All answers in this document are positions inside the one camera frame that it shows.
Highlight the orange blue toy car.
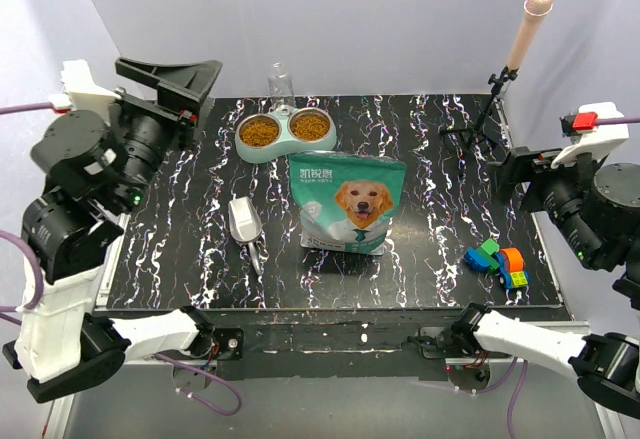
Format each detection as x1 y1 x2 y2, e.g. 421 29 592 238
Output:
496 247 529 290

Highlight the pink microphone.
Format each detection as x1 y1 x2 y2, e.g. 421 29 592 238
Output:
506 0 554 71

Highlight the green blue toy car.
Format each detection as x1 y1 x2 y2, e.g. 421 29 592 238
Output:
463 238 500 273

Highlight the clear water bottle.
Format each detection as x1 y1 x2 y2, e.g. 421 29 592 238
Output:
268 62 295 109

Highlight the teal dog food bag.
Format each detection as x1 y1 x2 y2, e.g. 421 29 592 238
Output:
289 151 407 256

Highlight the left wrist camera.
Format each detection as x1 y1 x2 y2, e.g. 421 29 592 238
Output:
48 59 120 122

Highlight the teal double pet bowl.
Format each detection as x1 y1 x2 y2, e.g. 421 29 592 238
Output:
235 107 337 164

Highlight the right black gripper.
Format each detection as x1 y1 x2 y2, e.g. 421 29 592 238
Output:
481 138 606 267

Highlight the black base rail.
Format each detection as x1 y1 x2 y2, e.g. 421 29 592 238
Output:
203 307 474 380

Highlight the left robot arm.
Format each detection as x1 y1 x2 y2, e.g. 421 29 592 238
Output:
2 58 222 403

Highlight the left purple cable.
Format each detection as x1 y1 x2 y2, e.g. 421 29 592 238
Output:
0 100 244 417

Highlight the grey food scoop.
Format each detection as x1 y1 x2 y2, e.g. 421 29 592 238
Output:
228 197 263 276

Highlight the brown pet food kibble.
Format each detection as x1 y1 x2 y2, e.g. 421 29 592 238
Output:
240 116 280 148

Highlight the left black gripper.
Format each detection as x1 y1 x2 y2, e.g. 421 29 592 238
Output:
114 57 225 210

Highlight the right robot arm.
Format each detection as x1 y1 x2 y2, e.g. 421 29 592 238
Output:
452 147 639 418

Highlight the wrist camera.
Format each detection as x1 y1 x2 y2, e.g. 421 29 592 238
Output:
551 102 629 169
48 59 120 122

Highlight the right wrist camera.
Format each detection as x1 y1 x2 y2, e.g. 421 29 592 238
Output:
551 102 629 169

